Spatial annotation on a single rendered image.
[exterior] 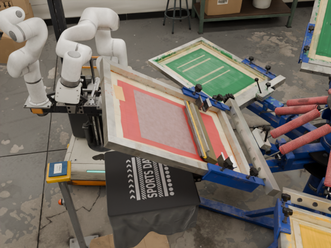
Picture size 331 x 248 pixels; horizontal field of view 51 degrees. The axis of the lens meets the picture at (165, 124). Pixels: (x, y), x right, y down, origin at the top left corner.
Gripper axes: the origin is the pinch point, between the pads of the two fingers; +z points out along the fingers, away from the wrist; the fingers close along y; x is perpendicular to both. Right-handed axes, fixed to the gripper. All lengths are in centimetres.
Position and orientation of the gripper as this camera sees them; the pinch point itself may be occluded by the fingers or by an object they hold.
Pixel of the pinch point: (65, 109)
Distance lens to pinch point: 158.6
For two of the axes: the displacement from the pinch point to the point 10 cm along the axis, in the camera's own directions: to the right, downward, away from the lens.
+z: -3.0, 7.3, 6.2
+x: 1.7, 6.8, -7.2
